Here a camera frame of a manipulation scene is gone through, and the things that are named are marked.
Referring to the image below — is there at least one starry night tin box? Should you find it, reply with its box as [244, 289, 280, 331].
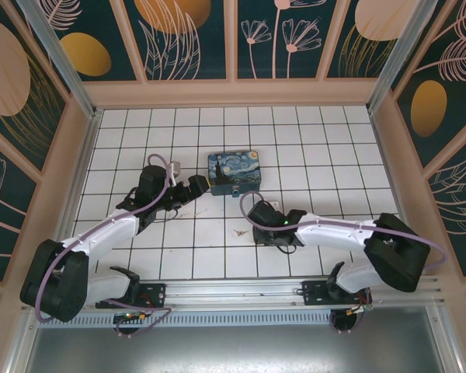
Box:
[207, 150, 262, 197]

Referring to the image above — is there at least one grey metal sheet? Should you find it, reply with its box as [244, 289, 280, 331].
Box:
[7, 325, 463, 373]

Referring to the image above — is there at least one aluminium mounting rail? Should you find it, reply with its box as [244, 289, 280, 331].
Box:
[21, 274, 450, 312]

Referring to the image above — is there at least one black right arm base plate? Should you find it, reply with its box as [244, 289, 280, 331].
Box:
[301, 280, 374, 308]

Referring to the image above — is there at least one aluminium side rail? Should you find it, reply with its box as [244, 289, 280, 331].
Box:
[42, 110, 102, 281]
[368, 110, 428, 277]

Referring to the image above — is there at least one slotted grey cable duct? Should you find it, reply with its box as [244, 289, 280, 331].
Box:
[37, 312, 335, 328]

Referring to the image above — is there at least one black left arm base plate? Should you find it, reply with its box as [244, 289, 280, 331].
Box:
[96, 282, 168, 310]

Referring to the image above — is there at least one aluminium corner post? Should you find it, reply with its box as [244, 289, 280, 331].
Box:
[15, 0, 103, 120]
[367, 0, 440, 113]

